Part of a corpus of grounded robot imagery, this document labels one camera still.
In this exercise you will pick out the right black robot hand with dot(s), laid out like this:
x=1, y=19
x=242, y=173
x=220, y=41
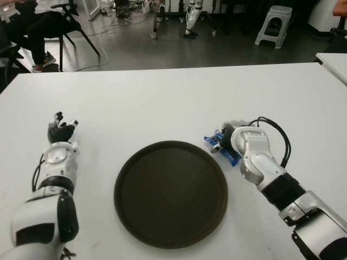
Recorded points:
x=236, y=125

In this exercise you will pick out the round dark brown tray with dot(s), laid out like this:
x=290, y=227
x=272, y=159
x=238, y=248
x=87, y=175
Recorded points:
x=170, y=195

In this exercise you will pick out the person in white shirt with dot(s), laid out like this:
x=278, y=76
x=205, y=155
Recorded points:
x=342, y=8

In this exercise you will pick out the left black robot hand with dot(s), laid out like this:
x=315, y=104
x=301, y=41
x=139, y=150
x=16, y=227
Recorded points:
x=59, y=132

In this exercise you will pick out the black chair with armrest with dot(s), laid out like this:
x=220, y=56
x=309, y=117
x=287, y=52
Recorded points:
x=11, y=54

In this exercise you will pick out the person in black trousers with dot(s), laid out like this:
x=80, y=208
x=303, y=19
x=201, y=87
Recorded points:
x=40, y=29

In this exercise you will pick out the white side table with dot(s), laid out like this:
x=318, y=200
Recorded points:
x=334, y=65

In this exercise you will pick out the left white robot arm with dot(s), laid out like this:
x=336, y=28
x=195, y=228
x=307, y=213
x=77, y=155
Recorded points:
x=52, y=162

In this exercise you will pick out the blue Oreo cookie pack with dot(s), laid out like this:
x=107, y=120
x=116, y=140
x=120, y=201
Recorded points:
x=233, y=158

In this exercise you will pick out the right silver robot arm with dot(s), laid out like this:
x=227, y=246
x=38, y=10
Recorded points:
x=257, y=151

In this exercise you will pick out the black office chair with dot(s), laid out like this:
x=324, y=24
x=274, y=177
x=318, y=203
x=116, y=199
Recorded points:
x=71, y=23

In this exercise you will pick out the white humanoid robot leg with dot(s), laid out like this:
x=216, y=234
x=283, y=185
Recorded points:
x=191, y=17

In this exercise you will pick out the white framed board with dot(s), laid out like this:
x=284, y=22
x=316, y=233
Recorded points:
x=93, y=10

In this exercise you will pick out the black wheeled metal frame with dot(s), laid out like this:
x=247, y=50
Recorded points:
x=154, y=23

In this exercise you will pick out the black armchair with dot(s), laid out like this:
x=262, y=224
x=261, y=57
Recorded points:
x=337, y=40

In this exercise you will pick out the grey plastic stool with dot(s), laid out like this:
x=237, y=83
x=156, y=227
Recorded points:
x=276, y=16

